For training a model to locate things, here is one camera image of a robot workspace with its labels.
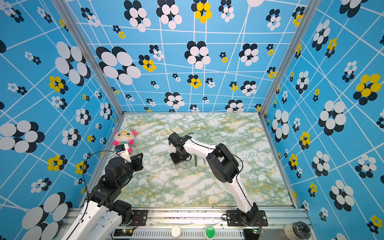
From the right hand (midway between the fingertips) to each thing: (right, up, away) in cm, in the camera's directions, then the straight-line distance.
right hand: (176, 161), depth 94 cm
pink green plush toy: (-34, +15, +2) cm, 38 cm away
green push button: (+18, -22, -33) cm, 43 cm away
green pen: (+12, +2, +2) cm, 12 cm away
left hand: (-15, +8, -19) cm, 25 cm away
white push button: (+4, -23, -30) cm, 38 cm away
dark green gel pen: (-18, +11, -21) cm, 29 cm away
